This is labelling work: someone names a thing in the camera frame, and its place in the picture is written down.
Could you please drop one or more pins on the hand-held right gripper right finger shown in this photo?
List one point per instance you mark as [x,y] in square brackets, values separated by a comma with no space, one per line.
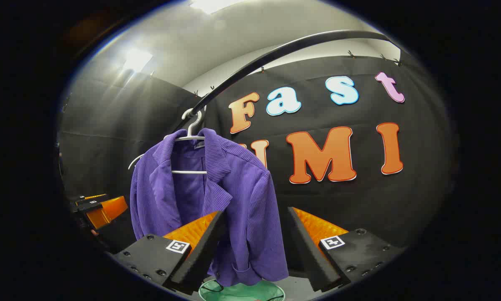
[309,255]

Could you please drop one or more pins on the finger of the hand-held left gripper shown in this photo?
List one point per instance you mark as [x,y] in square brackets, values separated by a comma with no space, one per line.
[89,199]
[108,211]

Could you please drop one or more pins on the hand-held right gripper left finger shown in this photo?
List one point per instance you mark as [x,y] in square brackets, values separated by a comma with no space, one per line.
[204,251]

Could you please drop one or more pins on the green mesh laundry hamper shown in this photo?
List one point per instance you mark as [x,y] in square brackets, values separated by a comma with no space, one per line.
[242,291]

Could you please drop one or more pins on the purple ribbed jacket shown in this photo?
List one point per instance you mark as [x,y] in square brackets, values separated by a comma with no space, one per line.
[242,200]

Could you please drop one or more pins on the white plastic clothes hanger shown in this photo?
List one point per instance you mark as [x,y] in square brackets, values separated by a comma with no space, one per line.
[187,172]

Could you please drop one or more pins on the black backdrop cloth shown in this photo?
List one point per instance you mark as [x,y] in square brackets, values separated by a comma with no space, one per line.
[359,200]

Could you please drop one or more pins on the small ceiling light panel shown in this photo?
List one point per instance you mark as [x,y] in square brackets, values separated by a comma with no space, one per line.
[137,59]

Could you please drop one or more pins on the large ceiling light panel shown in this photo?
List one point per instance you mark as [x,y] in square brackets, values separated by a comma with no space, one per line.
[213,4]

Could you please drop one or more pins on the black clothes rail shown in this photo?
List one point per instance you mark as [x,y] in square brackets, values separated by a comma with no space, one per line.
[317,38]

